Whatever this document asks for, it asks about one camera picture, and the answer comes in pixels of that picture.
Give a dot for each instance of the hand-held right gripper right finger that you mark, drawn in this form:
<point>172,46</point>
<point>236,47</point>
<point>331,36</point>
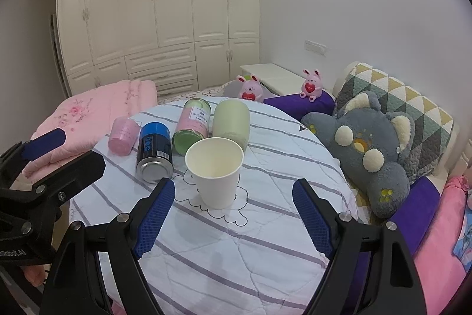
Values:
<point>313,221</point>

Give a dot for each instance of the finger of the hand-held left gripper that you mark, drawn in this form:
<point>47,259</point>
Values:
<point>73,171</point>
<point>44,143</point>

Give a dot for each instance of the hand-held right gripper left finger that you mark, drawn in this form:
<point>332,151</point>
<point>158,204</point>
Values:
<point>155,219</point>

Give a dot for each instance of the white paper cup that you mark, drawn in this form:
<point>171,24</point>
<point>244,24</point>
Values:
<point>217,187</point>

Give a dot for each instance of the small pink cup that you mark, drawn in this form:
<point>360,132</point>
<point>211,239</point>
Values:
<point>123,136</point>

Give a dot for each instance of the pale green cup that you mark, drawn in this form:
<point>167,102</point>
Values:
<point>232,119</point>

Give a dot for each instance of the pink embroidered quilt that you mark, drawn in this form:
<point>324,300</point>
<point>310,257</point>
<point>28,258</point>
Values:
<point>92,108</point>

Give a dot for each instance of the blue metal can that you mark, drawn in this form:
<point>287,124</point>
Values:
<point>155,149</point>

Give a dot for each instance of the grey plush bear pillow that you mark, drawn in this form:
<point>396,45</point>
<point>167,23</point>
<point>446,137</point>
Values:
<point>383,174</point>

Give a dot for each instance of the folded white rack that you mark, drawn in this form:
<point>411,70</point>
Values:
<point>55,49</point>

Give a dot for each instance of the pink and green canister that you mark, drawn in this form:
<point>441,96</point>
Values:
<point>193,123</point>

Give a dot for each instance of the purple pillow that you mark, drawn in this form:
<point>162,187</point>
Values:
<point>295,104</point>
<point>420,208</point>

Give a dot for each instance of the pink blanket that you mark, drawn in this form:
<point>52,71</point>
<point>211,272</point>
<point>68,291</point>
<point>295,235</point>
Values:
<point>442,256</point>

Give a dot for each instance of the pink bunny toy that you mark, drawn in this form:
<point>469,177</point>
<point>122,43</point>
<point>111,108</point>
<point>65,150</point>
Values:
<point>250,90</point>
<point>311,86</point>

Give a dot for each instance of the floral bed sheet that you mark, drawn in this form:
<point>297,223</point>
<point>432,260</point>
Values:
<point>206,92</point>

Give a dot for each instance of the white nightstand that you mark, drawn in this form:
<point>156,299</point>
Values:
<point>280,77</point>

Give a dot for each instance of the grey cushion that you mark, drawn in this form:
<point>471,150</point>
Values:
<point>230,90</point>

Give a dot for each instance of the printed pillow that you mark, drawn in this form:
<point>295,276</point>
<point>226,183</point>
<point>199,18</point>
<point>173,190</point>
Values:
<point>465,233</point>

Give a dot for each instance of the triangle patterned quilted cover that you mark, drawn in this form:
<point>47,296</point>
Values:
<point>424,104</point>

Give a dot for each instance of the cream wardrobe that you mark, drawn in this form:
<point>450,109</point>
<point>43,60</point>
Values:
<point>166,5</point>

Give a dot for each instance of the white wall socket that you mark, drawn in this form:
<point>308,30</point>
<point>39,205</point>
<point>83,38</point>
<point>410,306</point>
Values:
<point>315,48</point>

